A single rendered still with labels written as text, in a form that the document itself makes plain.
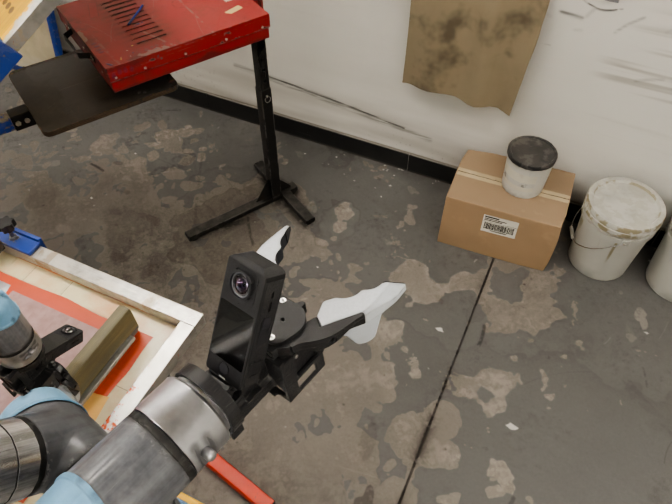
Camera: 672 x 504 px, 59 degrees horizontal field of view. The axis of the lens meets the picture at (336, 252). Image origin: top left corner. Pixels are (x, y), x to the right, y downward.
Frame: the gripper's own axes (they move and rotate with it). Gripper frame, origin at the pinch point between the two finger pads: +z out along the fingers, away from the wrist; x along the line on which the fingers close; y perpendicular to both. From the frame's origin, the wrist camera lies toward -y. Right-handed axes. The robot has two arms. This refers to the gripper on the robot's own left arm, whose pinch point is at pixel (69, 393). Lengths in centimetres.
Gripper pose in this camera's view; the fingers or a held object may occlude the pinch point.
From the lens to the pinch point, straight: 137.8
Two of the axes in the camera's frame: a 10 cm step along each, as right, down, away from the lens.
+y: -4.2, 7.0, -5.7
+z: 0.1, 6.4, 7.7
